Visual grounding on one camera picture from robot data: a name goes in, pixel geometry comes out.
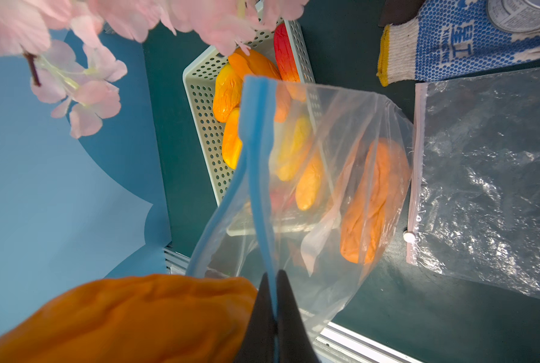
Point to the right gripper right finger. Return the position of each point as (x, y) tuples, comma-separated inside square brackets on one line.
[(293, 344)]

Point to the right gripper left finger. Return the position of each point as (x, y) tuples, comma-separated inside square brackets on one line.
[(259, 344)]

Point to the clear blue-zip bag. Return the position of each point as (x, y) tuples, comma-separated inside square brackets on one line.
[(323, 281)]

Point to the orange yellow mango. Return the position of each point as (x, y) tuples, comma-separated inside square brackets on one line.
[(309, 184)]

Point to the clear pink-dotted zip bag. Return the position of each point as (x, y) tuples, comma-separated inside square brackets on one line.
[(474, 211)]

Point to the red mango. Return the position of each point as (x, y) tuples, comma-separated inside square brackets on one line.
[(285, 59)]

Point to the white perforated plastic basket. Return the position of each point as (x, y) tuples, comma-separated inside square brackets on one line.
[(199, 80)]

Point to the blue white work glove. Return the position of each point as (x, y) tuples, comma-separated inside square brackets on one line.
[(449, 39)]

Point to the pink cherry blossom tree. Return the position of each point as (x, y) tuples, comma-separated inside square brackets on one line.
[(75, 49)]

